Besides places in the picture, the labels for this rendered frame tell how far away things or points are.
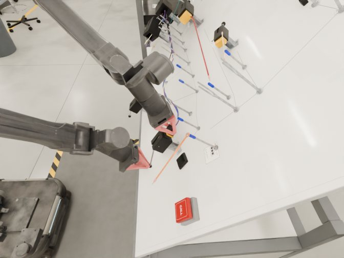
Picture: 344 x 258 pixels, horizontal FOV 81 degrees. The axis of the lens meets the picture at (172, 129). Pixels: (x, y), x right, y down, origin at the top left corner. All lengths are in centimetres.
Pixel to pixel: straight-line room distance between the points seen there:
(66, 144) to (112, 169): 142
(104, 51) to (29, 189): 143
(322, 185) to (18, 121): 55
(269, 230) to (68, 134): 77
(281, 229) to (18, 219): 152
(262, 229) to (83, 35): 88
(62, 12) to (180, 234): 67
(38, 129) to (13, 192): 141
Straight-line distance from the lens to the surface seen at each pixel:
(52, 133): 52
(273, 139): 47
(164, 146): 64
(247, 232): 90
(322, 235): 85
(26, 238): 163
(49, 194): 174
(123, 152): 63
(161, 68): 53
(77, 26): 65
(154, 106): 53
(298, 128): 46
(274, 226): 95
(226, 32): 70
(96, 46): 59
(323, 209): 82
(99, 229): 177
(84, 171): 202
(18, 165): 236
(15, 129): 48
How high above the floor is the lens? 163
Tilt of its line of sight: 49 degrees down
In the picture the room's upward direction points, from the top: straight up
